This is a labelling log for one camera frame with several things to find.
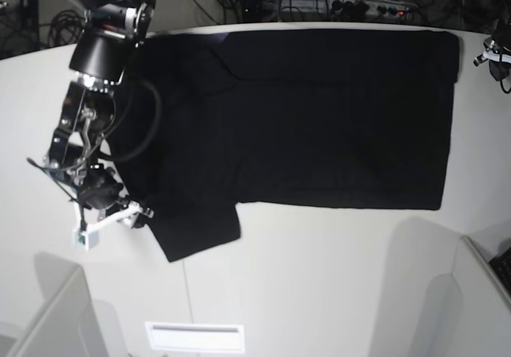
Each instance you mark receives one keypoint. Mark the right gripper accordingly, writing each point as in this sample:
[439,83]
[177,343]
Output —
[99,190]

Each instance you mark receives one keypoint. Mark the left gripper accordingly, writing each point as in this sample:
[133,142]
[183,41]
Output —
[497,58]

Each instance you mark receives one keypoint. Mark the black T-shirt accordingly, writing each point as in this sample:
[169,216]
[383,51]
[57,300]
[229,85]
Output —
[322,118]

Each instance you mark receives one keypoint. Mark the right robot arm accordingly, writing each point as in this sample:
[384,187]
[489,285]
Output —
[112,32]

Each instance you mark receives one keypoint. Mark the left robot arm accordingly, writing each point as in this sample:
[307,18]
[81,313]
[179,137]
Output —
[501,32]

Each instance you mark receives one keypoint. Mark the grey partition panel left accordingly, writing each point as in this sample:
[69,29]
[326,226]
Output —
[69,321]

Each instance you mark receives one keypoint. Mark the grey partition panel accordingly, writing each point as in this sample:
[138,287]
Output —
[69,321]
[466,311]

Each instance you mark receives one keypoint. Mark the white power strip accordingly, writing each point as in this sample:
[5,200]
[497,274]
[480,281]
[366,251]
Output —
[377,9]

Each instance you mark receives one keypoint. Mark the black keyboard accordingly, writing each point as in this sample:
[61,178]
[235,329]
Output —
[502,267]

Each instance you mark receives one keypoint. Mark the grey partition panel right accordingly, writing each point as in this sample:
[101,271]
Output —
[466,311]

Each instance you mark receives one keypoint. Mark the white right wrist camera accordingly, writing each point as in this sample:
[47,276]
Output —
[86,239]

